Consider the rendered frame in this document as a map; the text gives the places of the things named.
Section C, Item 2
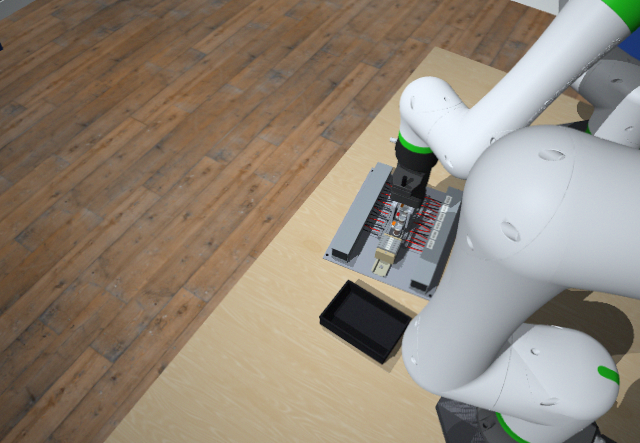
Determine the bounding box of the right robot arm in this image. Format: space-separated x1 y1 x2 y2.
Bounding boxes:
399 0 640 180

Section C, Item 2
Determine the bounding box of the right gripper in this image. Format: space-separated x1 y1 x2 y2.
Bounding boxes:
390 135 438 228

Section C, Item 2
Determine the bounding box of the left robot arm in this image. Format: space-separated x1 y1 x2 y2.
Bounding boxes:
402 125 640 443

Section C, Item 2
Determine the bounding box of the grey relay panel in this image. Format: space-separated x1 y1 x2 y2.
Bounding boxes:
322 162 463 301

